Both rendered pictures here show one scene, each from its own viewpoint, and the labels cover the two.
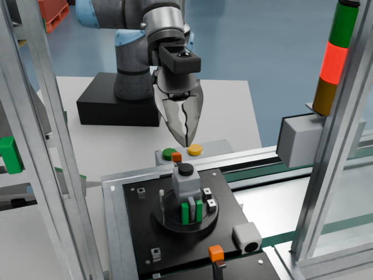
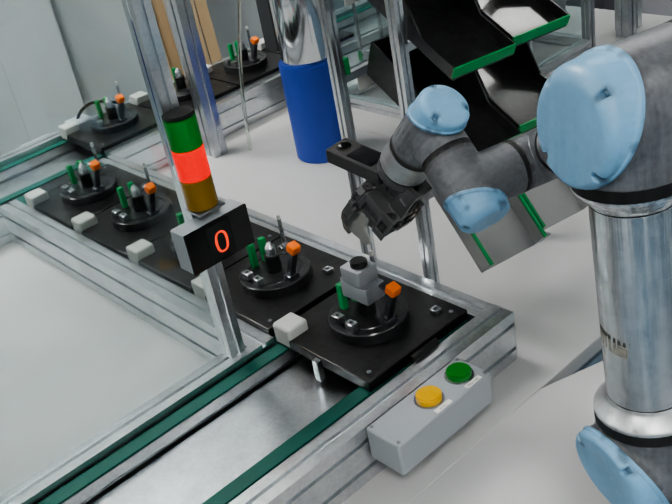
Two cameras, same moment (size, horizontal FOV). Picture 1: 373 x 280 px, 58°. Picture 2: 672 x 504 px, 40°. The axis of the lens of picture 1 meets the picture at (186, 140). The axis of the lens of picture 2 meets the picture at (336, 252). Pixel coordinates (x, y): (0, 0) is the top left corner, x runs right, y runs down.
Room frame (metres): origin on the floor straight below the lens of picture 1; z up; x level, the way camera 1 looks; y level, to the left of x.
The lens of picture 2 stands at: (1.72, -0.52, 1.88)
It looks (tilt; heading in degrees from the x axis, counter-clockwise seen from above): 30 degrees down; 158
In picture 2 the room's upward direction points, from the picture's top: 11 degrees counter-clockwise
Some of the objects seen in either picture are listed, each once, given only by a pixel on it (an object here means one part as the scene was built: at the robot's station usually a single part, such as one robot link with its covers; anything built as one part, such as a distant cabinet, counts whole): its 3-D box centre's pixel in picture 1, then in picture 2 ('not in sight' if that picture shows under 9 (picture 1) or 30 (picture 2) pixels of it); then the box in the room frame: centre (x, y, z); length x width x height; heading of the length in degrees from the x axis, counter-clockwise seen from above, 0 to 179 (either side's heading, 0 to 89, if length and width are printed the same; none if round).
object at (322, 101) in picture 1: (333, 94); (199, 190); (0.44, -0.21, 1.29); 0.05 x 0.05 x 0.05
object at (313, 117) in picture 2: not in sight; (316, 105); (-0.43, 0.36, 1.00); 0.16 x 0.16 x 0.27
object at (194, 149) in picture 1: (195, 150); (429, 398); (0.73, -0.02, 0.96); 0.04 x 0.04 x 0.02
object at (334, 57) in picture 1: (342, 60); (191, 161); (0.44, -0.21, 1.34); 0.05 x 0.05 x 0.05
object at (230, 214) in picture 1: (185, 215); (370, 325); (0.50, 0.00, 0.96); 0.24 x 0.24 x 0.02; 16
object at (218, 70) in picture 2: not in sight; (243, 52); (-0.99, 0.38, 1.01); 0.24 x 0.24 x 0.13; 16
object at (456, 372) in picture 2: (169, 154); (458, 374); (0.71, 0.04, 0.96); 0.04 x 0.04 x 0.02
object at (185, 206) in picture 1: (185, 214); not in sight; (0.45, 0.00, 1.01); 0.01 x 0.01 x 0.05; 16
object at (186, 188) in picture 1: (187, 184); (357, 275); (0.49, 0.00, 1.06); 0.08 x 0.04 x 0.07; 16
